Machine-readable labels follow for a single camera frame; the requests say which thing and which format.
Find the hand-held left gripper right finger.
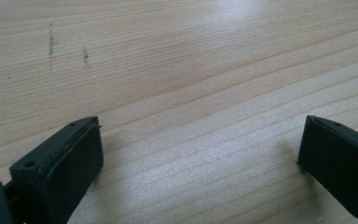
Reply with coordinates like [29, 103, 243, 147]
[296, 115, 358, 224]

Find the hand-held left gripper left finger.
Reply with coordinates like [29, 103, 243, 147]
[8, 116, 104, 224]

